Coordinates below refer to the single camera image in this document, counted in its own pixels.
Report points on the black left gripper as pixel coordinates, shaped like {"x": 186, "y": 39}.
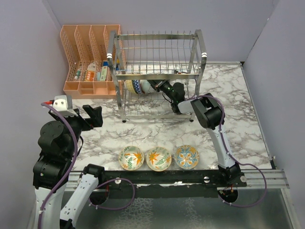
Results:
{"x": 96, "y": 119}

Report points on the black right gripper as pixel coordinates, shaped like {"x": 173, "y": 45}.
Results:
{"x": 157, "y": 84}

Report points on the teal ribbed bowl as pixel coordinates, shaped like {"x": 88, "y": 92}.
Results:
{"x": 146, "y": 87}

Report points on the red patterned bowl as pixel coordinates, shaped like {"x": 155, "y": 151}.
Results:
{"x": 137, "y": 86}

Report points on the yellow dotted white bowl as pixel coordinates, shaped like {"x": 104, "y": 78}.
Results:
{"x": 129, "y": 86}

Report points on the orange flower bowl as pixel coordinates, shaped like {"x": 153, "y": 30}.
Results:
{"x": 131, "y": 158}
{"x": 158, "y": 159}

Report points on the blue orange floral bowl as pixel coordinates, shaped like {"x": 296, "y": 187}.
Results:
{"x": 186, "y": 157}

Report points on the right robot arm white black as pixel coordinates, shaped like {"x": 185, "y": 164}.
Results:
{"x": 210, "y": 114}

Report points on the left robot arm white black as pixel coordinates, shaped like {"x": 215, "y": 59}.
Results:
{"x": 59, "y": 149}

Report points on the stainless steel dish rack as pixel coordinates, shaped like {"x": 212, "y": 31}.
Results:
{"x": 174, "y": 56}

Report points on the peach plastic file organizer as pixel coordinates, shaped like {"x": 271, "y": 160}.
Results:
{"x": 84, "y": 44}

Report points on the small green white bottle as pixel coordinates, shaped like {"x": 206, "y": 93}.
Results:
{"x": 77, "y": 75}

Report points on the green white box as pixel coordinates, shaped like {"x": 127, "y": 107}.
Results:
{"x": 104, "y": 73}

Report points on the blue small item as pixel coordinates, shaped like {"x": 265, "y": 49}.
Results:
{"x": 105, "y": 63}

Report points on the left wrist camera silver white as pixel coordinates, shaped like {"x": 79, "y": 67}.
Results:
{"x": 62, "y": 103}

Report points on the black mounting rail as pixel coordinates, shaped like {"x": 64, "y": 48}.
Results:
{"x": 167, "y": 184}

